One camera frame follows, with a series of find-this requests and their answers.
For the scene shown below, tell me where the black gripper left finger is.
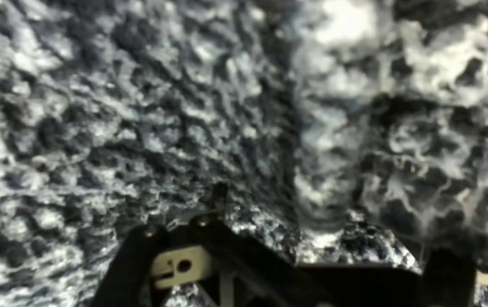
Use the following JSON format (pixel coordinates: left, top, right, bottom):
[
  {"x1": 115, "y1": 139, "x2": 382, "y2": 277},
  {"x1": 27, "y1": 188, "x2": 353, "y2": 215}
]
[{"x1": 88, "y1": 210, "x2": 337, "y2": 307}]

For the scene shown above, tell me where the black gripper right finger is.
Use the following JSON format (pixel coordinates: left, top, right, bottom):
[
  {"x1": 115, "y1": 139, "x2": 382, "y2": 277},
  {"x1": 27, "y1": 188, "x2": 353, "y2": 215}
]
[{"x1": 423, "y1": 249, "x2": 488, "y2": 307}]

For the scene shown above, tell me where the dark blue knitted blanket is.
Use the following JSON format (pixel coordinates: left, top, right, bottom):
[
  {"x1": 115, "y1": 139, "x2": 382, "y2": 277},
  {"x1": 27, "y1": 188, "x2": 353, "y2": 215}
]
[{"x1": 0, "y1": 0, "x2": 488, "y2": 307}]

